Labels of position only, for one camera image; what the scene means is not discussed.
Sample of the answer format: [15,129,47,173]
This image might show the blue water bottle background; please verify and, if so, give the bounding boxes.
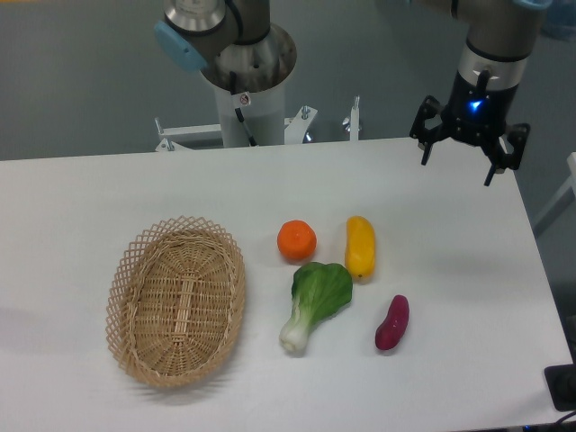
[540,0,576,41]

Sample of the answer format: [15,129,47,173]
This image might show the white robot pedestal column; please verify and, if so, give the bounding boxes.
[213,85,285,148]

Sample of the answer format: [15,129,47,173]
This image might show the oval wicker basket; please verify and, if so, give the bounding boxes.
[105,216,246,388]

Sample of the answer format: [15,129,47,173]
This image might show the green bok choy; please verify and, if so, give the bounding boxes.
[279,262,353,354]

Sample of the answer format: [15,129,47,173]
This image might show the purple sweet potato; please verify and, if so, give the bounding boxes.
[374,294,410,351]

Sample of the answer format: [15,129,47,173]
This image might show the black device at table edge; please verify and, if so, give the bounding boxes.
[544,364,575,412]

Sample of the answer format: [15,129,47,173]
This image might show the white furniture piece right edge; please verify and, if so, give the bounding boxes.
[532,152,575,238]

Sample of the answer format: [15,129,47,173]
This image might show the orange tangerine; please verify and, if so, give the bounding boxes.
[276,220,317,261]

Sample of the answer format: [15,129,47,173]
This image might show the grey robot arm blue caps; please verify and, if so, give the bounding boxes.
[154,1,550,185]

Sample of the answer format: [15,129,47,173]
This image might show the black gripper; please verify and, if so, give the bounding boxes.
[409,69,531,187]

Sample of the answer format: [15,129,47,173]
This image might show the white metal base frame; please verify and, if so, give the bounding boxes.
[155,95,362,152]

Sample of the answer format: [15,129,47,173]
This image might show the black cable on pedestal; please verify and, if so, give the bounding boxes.
[229,71,258,148]

